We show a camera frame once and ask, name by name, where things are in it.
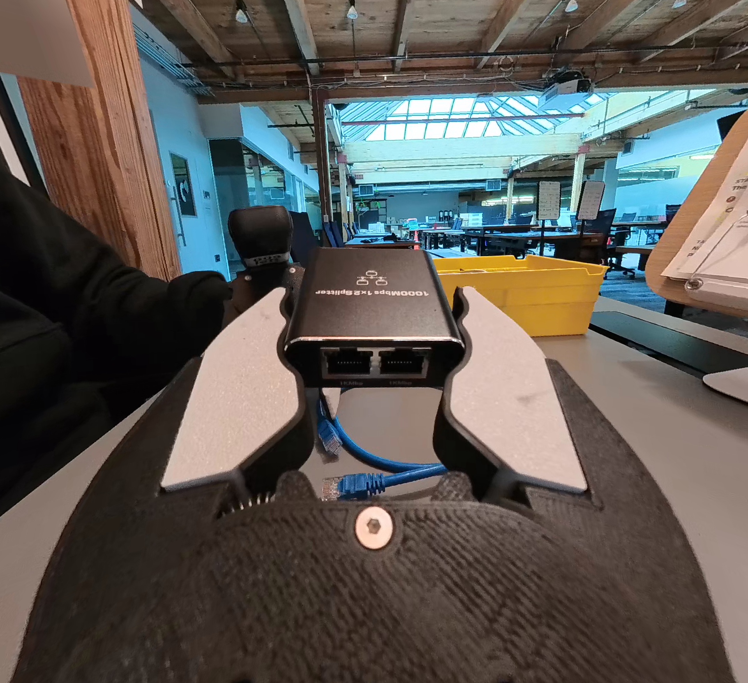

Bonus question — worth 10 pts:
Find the blue network cable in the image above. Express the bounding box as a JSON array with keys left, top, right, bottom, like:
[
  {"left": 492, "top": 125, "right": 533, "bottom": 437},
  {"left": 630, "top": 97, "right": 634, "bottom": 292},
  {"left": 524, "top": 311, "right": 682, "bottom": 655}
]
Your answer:
[{"left": 316, "top": 391, "right": 448, "bottom": 502}]

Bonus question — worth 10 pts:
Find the wooden post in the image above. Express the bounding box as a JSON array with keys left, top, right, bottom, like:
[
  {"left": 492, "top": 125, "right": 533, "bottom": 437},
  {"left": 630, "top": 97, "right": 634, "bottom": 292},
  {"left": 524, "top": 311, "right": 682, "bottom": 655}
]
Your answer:
[{"left": 18, "top": 0, "right": 182, "bottom": 281}]

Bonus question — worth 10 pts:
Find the wooden document stand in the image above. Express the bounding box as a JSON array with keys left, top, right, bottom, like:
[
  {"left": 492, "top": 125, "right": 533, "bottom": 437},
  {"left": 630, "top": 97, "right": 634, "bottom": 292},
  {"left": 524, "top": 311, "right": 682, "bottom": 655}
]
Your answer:
[{"left": 646, "top": 111, "right": 748, "bottom": 403}]

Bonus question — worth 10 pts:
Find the white ceiling projector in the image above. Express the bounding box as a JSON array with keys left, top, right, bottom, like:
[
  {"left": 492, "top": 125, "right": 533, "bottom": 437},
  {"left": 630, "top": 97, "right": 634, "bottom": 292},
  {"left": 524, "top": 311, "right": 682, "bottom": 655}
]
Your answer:
[{"left": 538, "top": 71, "right": 594, "bottom": 110}]

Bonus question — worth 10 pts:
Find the grey desk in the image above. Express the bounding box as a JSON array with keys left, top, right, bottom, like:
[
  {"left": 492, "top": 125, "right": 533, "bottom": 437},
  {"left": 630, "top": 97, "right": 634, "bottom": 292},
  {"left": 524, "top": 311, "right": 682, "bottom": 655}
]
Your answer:
[{"left": 0, "top": 294, "right": 748, "bottom": 683}]

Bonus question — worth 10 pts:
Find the white board on stand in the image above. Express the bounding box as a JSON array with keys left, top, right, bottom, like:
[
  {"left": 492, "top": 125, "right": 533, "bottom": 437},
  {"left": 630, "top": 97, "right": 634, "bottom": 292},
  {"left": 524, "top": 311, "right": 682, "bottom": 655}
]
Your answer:
[
  {"left": 575, "top": 181, "right": 606, "bottom": 235},
  {"left": 536, "top": 181, "right": 562, "bottom": 256}
]

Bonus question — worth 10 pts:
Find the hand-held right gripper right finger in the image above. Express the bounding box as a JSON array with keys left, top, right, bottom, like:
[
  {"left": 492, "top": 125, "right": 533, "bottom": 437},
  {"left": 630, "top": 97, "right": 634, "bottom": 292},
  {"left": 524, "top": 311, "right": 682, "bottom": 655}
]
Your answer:
[{"left": 434, "top": 286, "right": 588, "bottom": 500}]

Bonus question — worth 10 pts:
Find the yellow plastic bin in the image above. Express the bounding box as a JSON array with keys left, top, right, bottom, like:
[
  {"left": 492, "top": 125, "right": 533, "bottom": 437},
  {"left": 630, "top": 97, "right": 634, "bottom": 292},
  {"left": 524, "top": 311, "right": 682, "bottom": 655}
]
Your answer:
[{"left": 429, "top": 253, "right": 610, "bottom": 338}]

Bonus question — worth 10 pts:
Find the black office chair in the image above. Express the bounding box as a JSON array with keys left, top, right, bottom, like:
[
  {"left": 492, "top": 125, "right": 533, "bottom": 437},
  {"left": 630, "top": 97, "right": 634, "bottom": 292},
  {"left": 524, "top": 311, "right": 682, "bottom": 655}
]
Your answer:
[{"left": 581, "top": 209, "right": 637, "bottom": 280}]

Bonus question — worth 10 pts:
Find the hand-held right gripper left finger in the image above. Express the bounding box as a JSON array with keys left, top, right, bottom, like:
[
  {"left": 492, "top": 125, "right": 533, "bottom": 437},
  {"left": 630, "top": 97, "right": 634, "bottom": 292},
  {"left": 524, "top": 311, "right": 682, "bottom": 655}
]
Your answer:
[{"left": 161, "top": 287, "right": 316, "bottom": 492}]

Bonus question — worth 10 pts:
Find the person's left forearm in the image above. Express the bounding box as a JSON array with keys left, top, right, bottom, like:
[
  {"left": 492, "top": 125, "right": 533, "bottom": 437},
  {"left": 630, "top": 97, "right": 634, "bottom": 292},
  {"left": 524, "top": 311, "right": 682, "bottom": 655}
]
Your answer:
[{"left": 0, "top": 160, "right": 235, "bottom": 511}]

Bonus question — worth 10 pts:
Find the black network adapter box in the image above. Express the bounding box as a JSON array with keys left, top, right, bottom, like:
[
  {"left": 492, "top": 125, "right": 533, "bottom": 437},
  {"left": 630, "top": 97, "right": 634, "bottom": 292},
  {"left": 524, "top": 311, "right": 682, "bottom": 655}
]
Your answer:
[{"left": 283, "top": 246, "right": 466, "bottom": 389}]

